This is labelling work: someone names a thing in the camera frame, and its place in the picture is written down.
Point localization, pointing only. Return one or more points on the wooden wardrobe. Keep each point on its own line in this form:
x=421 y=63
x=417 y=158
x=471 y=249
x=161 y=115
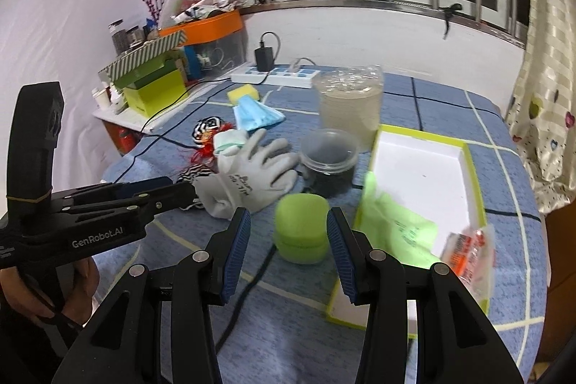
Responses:
x=559 y=324

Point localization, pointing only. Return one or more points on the lime green cardboard box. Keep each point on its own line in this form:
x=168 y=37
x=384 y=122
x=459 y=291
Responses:
x=155 y=92

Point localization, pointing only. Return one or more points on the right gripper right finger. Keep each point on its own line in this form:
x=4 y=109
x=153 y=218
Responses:
x=456 y=341

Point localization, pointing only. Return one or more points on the white green-trimmed sock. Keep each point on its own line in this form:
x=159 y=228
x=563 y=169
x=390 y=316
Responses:
x=229 y=142

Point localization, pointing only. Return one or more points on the black white striped ball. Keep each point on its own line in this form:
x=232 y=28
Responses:
x=204 y=128

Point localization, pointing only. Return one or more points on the yellow sponge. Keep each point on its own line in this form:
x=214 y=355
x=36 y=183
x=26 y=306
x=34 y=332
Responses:
x=245 y=90

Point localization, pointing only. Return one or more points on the green striped box lid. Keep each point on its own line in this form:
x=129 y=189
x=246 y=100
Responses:
x=148 y=51

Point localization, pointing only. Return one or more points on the white power strip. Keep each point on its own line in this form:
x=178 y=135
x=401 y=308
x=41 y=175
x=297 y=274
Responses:
x=281 y=76

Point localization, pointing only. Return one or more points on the grey work glove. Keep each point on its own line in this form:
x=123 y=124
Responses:
x=254 y=178

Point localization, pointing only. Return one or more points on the black charger with cable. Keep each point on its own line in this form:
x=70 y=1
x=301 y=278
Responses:
x=265 y=56

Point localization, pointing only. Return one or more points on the blue face masks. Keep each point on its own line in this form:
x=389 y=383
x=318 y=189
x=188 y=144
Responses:
x=250 y=115

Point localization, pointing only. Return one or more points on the orange lidded storage bin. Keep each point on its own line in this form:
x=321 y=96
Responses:
x=207 y=30

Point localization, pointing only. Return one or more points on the heart patterned curtain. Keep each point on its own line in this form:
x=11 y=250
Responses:
x=541 y=116

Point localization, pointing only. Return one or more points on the red tassel ornament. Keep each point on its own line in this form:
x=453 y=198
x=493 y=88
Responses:
x=205 y=155

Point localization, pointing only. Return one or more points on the green plastic jar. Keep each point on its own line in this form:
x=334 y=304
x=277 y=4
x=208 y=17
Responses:
x=299 y=232

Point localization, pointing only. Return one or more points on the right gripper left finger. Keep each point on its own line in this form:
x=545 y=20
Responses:
x=121 y=343

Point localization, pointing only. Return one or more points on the striped sock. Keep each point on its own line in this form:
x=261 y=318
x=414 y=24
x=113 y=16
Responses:
x=193 y=176

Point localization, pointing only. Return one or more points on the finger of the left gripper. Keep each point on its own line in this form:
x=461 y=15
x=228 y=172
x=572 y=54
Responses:
x=137 y=211
x=106 y=192

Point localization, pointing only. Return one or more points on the green white shallow box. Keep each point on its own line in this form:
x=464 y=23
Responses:
x=432 y=175

